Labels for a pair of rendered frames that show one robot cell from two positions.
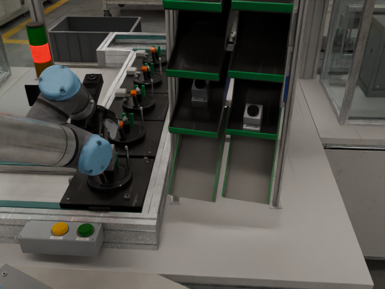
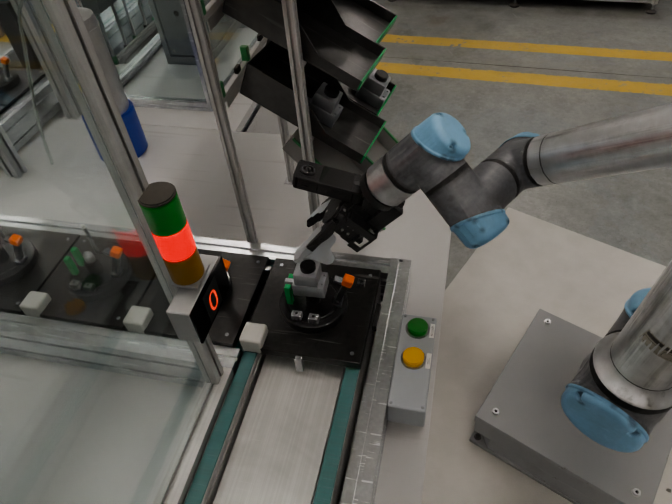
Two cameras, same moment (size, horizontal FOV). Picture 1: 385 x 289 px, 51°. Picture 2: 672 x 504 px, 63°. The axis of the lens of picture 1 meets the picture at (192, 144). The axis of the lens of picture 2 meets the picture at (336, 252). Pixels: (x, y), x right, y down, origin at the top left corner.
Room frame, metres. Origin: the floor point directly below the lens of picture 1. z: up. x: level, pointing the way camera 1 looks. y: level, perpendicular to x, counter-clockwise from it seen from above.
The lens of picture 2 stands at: (0.79, 0.93, 1.85)
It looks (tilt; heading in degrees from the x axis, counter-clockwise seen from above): 46 degrees down; 282
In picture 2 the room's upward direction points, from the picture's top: 6 degrees counter-clockwise
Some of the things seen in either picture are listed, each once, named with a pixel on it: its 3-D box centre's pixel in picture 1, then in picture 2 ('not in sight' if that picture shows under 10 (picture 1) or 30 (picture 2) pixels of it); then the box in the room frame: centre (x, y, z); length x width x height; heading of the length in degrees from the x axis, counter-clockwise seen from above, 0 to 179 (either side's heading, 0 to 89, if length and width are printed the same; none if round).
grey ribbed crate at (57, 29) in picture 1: (98, 38); not in sight; (3.09, 0.73, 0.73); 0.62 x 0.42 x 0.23; 86
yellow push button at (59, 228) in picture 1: (59, 229); (413, 358); (0.79, 0.36, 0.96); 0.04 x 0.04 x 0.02
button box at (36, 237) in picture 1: (62, 237); (412, 367); (0.79, 0.36, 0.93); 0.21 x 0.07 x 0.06; 86
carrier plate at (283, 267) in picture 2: (110, 181); (314, 308); (1.00, 0.26, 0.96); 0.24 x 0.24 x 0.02; 86
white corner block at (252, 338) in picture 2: not in sight; (254, 337); (1.10, 0.35, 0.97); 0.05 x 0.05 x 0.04; 86
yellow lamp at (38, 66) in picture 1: (43, 67); (183, 262); (1.13, 0.44, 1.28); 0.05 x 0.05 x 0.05
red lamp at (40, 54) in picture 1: (40, 51); (173, 237); (1.13, 0.44, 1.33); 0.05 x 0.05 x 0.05
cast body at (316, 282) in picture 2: (107, 153); (304, 276); (1.01, 0.26, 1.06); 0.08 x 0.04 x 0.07; 177
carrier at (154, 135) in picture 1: (125, 126); (194, 277); (1.25, 0.24, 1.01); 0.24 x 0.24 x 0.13; 86
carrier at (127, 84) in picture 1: (148, 72); not in sight; (1.74, 0.20, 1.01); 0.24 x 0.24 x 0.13; 86
